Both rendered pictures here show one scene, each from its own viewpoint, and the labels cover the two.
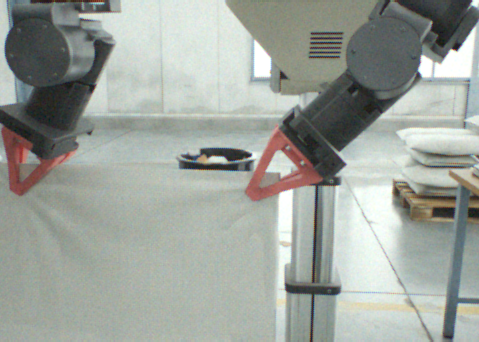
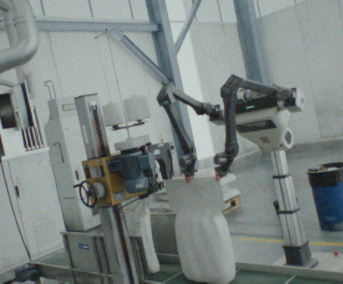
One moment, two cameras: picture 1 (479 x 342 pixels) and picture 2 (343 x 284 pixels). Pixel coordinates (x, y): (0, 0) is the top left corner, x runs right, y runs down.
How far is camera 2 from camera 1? 237 cm
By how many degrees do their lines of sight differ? 40
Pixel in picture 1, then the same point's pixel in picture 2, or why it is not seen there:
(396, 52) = (216, 160)
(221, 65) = not seen: outside the picture
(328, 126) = (220, 168)
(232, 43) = not seen: outside the picture
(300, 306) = (282, 218)
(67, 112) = (191, 169)
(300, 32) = (256, 137)
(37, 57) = (182, 163)
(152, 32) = not seen: outside the picture
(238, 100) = not seen: outside the picture
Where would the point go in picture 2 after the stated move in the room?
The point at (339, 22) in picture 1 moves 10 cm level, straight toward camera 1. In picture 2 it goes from (263, 134) to (254, 137)
